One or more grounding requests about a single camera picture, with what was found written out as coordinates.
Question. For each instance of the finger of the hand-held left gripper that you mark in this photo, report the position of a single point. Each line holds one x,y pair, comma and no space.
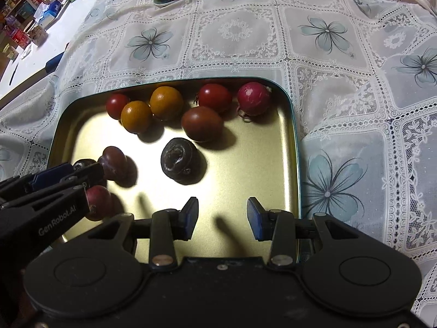
51,176
41,194

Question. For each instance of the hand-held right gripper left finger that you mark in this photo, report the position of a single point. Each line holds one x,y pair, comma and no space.
191,218

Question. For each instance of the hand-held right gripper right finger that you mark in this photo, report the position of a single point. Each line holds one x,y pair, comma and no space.
254,219

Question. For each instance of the dark round fruit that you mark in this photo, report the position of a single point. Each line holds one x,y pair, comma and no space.
83,163

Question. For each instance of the gold metal tray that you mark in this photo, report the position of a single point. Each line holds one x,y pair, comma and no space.
245,164

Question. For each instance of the small reddish purple fruit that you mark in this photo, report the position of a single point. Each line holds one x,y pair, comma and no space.
99,202

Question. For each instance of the black water chestnut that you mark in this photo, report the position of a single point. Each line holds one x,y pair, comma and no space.
179,156

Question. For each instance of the brown red cherry tomato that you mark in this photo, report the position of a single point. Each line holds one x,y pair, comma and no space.
202,124

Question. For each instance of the orange cherry tomato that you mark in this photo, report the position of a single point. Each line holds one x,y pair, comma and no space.
166,103
136,116

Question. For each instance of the dark pen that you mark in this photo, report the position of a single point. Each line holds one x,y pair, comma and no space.
13,74

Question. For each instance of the blue object at table edge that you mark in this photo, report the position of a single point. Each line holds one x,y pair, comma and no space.
54,62

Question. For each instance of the pink red radish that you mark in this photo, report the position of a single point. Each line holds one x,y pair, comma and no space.
253,98

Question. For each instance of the red cherry tomato with stem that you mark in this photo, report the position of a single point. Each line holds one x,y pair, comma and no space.
214,97

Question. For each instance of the red box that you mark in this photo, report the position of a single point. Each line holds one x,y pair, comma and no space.
21,38

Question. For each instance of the blue tissue box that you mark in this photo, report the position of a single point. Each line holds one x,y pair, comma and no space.
47,13

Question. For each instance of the white lace floral tablecloth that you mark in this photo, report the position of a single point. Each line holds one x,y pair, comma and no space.
341,75

